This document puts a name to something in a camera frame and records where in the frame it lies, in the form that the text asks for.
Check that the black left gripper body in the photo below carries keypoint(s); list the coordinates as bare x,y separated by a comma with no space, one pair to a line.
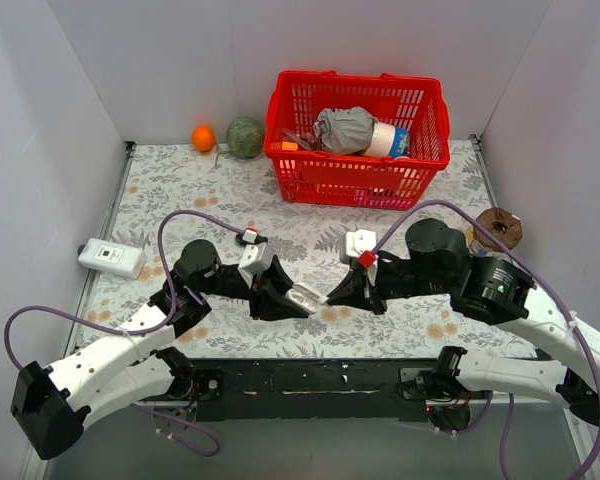
262,296

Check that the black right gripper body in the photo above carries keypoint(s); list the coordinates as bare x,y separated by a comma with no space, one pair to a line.
372,287

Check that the white earbud charging case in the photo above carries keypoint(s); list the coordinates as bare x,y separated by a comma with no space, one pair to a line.
304,297

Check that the black earbud charging case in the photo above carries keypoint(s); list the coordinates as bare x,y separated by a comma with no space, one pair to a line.
245,238

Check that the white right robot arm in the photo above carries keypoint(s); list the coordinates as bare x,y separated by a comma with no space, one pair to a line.
486,289

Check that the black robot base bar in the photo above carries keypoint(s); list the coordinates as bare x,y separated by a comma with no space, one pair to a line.
257,389

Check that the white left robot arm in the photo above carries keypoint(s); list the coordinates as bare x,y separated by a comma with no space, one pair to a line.
54,405

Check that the jar with brown lid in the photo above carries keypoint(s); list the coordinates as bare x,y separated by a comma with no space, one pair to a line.
503,225

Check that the red plastic shopping basket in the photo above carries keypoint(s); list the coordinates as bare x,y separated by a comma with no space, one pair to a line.
312,175

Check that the pink blue cup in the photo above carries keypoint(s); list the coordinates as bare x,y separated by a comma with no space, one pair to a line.
388,141

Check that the orange item in basket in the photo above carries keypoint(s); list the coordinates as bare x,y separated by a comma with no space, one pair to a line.
289,146

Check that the grey crumpled bag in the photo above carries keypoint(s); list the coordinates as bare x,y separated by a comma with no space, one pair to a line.
344,131

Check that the green melon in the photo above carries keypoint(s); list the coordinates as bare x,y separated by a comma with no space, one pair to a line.
245,137

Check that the orange fruit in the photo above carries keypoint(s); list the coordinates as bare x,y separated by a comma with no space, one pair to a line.
203,138

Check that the white rectangular device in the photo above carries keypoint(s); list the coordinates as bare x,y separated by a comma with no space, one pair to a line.
112,258

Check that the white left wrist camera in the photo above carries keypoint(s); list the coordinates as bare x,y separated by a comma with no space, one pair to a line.
256,258

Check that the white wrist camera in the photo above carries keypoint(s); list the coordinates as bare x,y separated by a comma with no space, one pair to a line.
356,250
256,258

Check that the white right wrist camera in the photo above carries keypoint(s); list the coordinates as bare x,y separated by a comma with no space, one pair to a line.
356,250

